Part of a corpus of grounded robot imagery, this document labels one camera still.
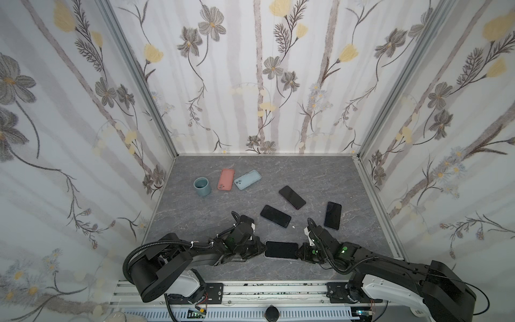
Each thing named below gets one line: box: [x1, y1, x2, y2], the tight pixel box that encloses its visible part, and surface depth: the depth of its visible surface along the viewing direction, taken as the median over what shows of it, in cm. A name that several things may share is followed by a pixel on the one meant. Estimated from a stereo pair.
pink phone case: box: [217, 168, 235, 192], surface depth 111 cm
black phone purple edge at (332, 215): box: [323, 201, 342, 231], surface depth 97 cm
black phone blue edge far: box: [278, 185, 307, 210], surface depth 104 cm
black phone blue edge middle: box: [260, 204, 292, 229], surface depth 97 cm
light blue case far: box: [234, 169, 263, 191], surface depth 112 cm
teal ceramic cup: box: [193, 177, 212, 197], surface depth 103 cm
